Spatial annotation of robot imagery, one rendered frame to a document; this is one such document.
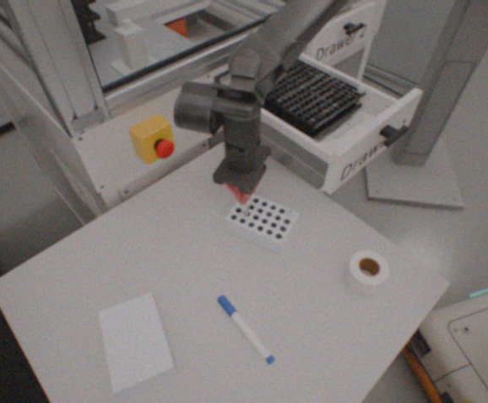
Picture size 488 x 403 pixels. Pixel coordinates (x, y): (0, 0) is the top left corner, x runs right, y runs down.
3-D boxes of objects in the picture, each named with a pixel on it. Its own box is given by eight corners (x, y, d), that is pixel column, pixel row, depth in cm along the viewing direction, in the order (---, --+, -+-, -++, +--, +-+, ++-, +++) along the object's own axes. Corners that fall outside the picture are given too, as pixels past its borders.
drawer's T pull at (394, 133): (407, 132, 71) (410, 126, 69) (386, 149, 67) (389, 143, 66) (391, 123, 72) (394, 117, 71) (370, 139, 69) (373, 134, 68)
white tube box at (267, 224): (297, 223, 73) (300, 211, 70) (280, 254, 69) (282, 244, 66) (244, 201, 77) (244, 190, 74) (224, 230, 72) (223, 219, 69)
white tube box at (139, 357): (179, 376, 55) (174, 367, 51) (123, 400, 53) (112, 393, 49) (157, 305, 62) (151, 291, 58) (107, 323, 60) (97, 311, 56)
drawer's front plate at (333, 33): (367, 39, 111) (377, 2, 103) (307, 73, 99) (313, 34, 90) (363, 37, 112) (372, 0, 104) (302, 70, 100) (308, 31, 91)
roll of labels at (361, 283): (344, 258, 68) (349, 246, 65) (382, 264, 67) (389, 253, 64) (343, 290, 64) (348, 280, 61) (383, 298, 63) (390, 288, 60)
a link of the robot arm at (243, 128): (254, 117, 48) (266, 94, 51) (207, 108, 49) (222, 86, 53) (254, 155, 53) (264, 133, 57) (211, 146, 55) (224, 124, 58)
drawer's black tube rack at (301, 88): (359, 116, 84) (365, 91, 79) (310, 150, 76) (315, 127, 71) (288, 78, 94) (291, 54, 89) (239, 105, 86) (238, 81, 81)
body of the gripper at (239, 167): (212, 184, 58) (207, 149, 53) (238, 146, 64) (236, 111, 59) (248, 196, 57) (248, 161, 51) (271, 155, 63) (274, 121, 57)
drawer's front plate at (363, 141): (406, 131, 83) (423, 90, 75) (328, 196, 71) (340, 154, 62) (399, 128, 84) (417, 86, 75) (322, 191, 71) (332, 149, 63)
